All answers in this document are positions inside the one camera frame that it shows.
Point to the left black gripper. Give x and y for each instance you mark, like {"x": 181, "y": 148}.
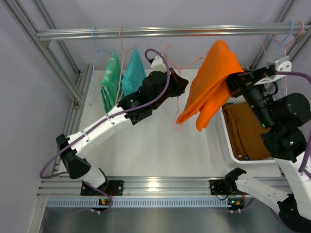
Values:
{"x": 173, "y": 81}

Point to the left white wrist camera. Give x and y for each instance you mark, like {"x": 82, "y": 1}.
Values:
{"x": 157, "y": 64}

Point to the aluminium frame left posts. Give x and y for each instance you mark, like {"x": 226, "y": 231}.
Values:
{"x": 59, "y": 59}

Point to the aluminium frame posts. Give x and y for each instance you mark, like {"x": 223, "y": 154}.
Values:
{"x": 59, "y": 59}
{"x": 254, "y": 50}

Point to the slotted grey cable duct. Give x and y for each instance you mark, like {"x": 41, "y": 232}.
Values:
{"x": 137, "y": 202}

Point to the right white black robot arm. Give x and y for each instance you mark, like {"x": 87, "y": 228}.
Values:
{"x": 286, "y": 145}

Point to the pink hanger with orange trousers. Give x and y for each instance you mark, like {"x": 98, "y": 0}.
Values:
{"x": 176, "y": 126}

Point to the aluminium hanging rail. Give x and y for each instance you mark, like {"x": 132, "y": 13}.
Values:
{"x": 169, "y": 31}

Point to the orange trousers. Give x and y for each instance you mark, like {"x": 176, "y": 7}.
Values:
{"x": 209, "y": 90}

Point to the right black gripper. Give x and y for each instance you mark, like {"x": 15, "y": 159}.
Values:
{"x": 235, "y": 82}

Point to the brown trousers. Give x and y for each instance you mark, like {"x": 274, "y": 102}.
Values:
{"x": 244, "y": 132}

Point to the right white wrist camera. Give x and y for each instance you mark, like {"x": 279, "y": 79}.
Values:
{"x": 280, "y": 63}

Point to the teal trousers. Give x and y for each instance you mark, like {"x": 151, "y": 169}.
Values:
{"x": 134, "y": 75}

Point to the green patterned trousers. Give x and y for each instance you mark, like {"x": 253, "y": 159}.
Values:
{"x": 110, "y": 90}

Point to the aluminium frame right posts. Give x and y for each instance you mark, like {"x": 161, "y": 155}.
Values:
{"x": 254, "y": 50}

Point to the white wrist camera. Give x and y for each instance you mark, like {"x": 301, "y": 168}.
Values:
{"x": 280, "y": 63}
{"x": 157, "y": 64}

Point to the blue hanger with brown trousers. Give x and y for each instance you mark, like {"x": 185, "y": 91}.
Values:
{"x": 284, "y": 48}

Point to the pink hanger with teal trousers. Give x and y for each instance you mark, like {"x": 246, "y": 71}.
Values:
{"x": 124, "y": 52}

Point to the white plastic bin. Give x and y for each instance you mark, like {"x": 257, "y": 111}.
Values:
{"x": 226, "y": 145}

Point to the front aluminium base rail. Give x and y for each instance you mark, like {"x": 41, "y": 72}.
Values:
{"x": 134, "y": 187}

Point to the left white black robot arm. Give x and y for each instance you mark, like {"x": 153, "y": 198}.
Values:
{"x": 133, "y": 108}

